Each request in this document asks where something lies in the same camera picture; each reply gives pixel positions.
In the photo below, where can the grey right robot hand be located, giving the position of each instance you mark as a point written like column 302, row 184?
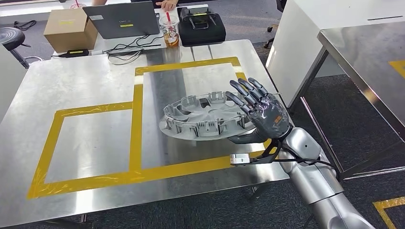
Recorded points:
column 269, row 117

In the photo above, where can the silver plastic wheel hubcap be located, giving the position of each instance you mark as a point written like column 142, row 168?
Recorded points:
column 205, row 120

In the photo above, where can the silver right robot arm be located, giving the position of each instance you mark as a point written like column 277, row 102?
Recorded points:
column 316, row 183

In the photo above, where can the stainless steel workbench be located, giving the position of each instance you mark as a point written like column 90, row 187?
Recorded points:
column 79, row 88

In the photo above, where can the black office chair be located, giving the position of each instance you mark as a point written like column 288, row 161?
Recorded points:
column 275, row 31

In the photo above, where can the black case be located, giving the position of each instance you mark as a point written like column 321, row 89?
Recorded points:
column 202, row 30

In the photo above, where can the plastic cup with red straw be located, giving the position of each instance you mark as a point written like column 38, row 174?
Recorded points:
column 77, row 3
column 169, row 31

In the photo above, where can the yellow tape on steel table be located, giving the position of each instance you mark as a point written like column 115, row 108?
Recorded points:
column 398, row 68

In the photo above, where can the person's hand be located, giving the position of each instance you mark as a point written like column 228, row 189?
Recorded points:
column 167, row 4

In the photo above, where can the grey laptop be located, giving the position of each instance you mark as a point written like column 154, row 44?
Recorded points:
column 123, row 20

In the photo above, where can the narrow steel table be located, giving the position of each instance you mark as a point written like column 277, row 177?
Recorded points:
column 107, row 44

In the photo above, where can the black power adapter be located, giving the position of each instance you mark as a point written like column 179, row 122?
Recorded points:
column 77, row 52

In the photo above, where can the brown cardboard box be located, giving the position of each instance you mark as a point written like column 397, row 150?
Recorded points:
column 68, row 30

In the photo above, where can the white panel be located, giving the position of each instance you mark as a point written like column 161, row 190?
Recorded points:
column 11, row 82

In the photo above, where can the black round stool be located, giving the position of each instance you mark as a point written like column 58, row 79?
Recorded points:
column 11, row 38

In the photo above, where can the black camera bracket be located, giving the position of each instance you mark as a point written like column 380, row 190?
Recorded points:
column 269, row 155

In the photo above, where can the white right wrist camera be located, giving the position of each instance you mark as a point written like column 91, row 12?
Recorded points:
column 239, row 159

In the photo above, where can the steel tube frame table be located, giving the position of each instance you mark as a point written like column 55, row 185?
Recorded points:
column 364, row 63

